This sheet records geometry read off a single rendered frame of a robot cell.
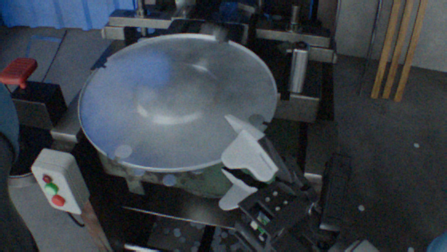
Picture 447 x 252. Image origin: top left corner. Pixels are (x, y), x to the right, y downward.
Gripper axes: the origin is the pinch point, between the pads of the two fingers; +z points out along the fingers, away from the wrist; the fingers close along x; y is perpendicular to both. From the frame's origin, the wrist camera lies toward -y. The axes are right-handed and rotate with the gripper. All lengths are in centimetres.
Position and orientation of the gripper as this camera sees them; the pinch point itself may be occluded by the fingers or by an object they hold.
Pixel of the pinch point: (232, 144)
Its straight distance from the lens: 50.2
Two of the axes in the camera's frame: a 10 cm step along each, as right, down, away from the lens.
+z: -6.5, -5.7, 5.1
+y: -7.6, 4.5, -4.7
